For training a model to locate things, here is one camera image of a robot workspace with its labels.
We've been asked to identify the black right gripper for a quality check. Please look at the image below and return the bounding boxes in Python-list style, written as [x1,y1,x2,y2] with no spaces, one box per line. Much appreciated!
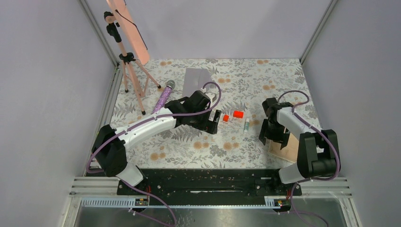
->
[259,118,291,149]

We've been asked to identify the beige letter paper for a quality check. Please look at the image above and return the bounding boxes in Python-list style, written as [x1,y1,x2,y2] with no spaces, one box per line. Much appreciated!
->
[269,133,299,163]

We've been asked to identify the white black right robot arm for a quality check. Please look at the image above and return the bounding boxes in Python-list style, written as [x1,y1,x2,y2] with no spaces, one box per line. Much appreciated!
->
[259,98,340,195]

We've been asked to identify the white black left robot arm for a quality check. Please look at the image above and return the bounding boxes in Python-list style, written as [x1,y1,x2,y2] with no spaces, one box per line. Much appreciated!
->
[87,90,221,194]

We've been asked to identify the grey envelope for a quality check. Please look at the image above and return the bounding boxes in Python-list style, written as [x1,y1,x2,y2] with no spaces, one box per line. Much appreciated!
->
[182,68,217,102]

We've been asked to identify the small red cube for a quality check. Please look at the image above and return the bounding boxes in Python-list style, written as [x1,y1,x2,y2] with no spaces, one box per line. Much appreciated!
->
[223,114,229,122]

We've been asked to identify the red rectangular block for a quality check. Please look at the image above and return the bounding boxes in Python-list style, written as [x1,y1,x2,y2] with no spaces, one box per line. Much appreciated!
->
[233,111,244,119]

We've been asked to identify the floral patterned table mat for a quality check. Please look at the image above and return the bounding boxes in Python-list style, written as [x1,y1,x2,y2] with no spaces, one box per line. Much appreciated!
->
[127,59,320,169]

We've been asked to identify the purple glitter microphone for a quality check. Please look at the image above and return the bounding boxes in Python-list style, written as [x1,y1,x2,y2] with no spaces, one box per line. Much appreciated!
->
[152,80,175,114]

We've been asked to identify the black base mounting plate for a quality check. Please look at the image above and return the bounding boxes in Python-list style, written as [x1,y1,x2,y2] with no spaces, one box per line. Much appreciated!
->
[136,168,293,203]

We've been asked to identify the pink tripod stand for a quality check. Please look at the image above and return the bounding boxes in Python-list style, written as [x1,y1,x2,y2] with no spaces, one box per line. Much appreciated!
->
[104,11,161,115]

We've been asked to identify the pink board on tripod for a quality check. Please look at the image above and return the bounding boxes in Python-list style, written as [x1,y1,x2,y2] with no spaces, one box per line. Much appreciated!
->
[107,0,150,64]

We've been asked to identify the aluminium slotted rail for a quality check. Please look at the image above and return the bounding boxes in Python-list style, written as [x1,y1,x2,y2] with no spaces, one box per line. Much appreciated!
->
[81,196,282,209]

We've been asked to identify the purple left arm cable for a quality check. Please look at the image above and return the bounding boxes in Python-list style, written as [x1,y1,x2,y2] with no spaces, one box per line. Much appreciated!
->
[86,81,222,227]

